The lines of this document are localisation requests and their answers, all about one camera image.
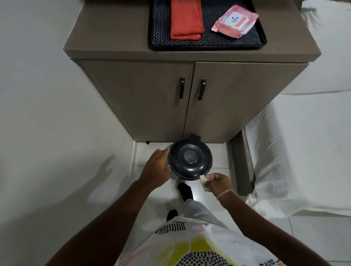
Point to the dark patterned tray mat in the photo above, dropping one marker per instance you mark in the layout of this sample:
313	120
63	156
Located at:
211	38

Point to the person's left forearm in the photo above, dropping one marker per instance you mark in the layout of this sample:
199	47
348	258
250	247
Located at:
107	222

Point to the light grey trousers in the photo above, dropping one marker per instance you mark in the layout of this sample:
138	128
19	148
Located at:
198	211

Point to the white patterned shirt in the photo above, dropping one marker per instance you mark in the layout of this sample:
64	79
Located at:
197	246

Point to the white wipe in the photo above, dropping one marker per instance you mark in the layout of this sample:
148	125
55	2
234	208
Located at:
203	180

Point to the black plastic tray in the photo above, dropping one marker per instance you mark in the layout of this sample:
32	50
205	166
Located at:
205	48

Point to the black sock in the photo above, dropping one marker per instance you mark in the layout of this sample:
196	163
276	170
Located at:
172	215
185	191

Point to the grey-brown wooden cabinet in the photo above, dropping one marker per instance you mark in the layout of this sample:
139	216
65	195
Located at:
115	38

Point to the black round lidded bin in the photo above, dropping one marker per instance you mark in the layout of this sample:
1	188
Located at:
189	160

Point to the person's left fingers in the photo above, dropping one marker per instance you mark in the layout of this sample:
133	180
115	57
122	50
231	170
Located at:
161	154

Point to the bed with white sheet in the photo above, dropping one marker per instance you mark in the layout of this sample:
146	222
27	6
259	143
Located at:
301	153

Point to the person's right forearm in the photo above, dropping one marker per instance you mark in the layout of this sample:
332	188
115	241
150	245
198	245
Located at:
263	227

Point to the person's right fingers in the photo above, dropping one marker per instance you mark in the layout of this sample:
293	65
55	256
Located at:
210	181

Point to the pink wet wipes packet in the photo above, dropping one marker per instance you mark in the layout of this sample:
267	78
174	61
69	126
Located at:
234	22

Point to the red folded cloth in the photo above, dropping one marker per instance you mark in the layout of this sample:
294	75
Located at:
186	19

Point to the grey-brown bed frame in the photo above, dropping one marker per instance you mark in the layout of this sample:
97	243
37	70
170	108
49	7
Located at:
244	164

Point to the person's left hand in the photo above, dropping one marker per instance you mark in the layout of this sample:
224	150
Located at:
154	170

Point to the person's right hand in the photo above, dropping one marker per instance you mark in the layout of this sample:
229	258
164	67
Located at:
220	183

